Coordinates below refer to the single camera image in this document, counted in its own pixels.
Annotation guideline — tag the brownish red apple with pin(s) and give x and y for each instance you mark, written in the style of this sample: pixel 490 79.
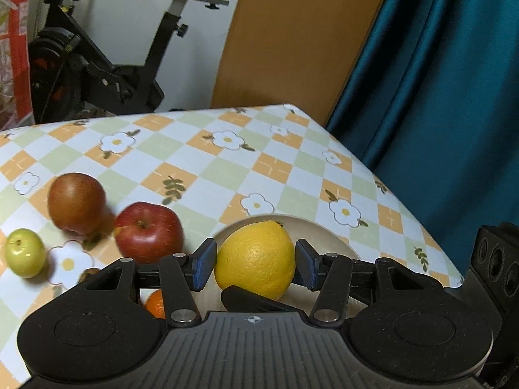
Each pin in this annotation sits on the brownish red apple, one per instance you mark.
pixel 76 202

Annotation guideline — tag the wooden board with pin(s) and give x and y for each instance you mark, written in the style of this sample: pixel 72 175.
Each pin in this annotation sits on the wooden board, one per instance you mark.
pixel 292 40

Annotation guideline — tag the yellow lemon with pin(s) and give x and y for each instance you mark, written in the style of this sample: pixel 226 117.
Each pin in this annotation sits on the yellow lemon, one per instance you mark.
pixel 255 257

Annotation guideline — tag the printed backdrop cloth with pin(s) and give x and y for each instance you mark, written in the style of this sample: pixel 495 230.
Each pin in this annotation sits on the printed backdrop cloth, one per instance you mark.
pixel 14 48

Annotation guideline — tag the checkered floral tablecloth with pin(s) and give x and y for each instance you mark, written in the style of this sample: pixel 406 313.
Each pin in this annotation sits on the checkered floral tablecloth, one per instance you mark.
pixel 227 178

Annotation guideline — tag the dark brown mangosteen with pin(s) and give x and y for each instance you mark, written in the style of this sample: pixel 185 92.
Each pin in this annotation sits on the dark brown mangosteen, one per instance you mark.
pixel 89 275

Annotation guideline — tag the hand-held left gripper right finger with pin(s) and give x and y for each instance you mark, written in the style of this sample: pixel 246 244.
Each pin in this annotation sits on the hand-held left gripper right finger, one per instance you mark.
pixel 306 265

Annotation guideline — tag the small green apple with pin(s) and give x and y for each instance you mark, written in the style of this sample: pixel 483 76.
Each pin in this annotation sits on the small green apple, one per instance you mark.
pixel 24 253

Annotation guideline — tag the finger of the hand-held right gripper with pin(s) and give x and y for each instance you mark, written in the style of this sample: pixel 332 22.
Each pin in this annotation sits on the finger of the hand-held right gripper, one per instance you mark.
pixel 255 300

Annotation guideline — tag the bright red apple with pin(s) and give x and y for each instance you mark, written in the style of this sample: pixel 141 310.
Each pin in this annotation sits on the bright red apple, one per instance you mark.
pixel 148 233

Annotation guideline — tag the teal curtain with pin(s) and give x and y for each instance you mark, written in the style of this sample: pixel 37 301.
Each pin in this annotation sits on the teal curtain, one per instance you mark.
pixel 438 89

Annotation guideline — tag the small orange tangerine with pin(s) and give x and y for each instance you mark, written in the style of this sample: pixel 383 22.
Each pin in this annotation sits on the small orange tangerine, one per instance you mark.
pixel 156 304

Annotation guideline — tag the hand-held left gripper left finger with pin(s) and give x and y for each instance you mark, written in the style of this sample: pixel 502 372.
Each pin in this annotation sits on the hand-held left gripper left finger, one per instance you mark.
pixel 204 265

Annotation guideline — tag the beige round plate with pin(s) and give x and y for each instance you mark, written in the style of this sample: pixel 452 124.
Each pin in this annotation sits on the beige round plate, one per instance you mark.
pixel 320 233

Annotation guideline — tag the black exercise bike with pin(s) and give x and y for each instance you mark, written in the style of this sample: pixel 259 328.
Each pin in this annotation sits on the black exercise bike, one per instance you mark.
pixel 121 83

